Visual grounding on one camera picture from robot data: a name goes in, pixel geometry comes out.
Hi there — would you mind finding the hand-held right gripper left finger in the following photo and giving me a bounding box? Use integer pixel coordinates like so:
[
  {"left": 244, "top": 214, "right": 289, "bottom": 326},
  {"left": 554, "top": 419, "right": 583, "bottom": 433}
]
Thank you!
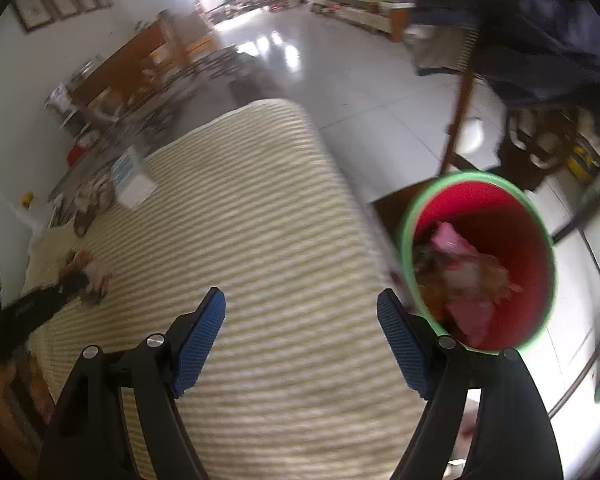
[{"left": 37, "top": 287, "right": 227, "bottom": 480}]

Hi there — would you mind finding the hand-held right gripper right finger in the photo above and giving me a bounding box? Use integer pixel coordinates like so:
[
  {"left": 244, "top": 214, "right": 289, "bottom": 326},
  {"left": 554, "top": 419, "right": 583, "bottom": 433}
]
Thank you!
[{"left": 376, "top": 287, "right": 566, "bottom": 480}]

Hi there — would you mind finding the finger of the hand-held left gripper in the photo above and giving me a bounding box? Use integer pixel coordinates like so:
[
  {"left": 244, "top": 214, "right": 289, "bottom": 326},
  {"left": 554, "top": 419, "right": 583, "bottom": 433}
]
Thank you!
[{"left": 55, "top": 272, "right": 90, "bottom": 304}]

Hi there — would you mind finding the red bin with green rim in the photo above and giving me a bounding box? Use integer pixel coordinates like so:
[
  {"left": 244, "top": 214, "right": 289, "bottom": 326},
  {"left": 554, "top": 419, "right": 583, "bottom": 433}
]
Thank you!
[{"left": 397, "top": 170, "right": 558, "bottom": 357}]

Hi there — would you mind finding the brown crumpled wrapper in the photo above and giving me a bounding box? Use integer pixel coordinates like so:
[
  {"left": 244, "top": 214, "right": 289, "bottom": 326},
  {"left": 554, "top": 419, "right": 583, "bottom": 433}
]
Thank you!
[{"left": 414, "top": 247, "right": 525, "bottom": 313}]

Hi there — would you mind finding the bright pink packet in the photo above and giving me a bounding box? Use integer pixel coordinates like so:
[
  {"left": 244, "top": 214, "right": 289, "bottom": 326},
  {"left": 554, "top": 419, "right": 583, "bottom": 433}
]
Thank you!
[{"left": 431, "top": 221, "right": 482, "bottom": 264}]

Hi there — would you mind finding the beige striped mat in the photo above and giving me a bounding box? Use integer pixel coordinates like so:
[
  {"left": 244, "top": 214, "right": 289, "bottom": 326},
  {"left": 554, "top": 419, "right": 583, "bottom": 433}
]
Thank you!
[{"left": 22, "top": 99, "right": 431, "bottom": 480}]

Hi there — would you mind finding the wooden sofa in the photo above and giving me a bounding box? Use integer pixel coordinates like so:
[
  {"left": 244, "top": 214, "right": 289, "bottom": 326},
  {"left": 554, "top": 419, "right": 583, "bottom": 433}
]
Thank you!
[{"left": 70, "top": 10, "right": 217, "bottom": 111}]

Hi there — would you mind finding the grey patterned blanket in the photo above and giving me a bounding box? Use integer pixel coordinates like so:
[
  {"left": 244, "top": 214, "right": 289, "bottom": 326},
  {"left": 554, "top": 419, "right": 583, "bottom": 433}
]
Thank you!
[{"left": 122, "top": 45, "right": 261, "bottom": 147}]

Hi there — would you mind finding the yellow container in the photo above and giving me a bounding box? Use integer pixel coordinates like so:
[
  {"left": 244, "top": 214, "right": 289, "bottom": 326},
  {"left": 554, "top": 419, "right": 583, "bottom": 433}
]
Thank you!
[{"left": 566, "top": 144, "right": 600, "bottom": 182}]

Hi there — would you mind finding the low wooden cabinet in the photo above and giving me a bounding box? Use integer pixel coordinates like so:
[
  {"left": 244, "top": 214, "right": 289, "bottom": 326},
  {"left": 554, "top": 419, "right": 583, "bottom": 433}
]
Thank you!
[{"left": 307, "top": 0, "right": 417, "bottom": 43}]

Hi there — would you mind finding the blue jacket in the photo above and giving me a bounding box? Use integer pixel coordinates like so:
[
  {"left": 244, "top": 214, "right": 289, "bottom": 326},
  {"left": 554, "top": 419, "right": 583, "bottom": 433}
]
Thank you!
[{"left": 410, "top": 0, "right": 600, "bottom": 106}]

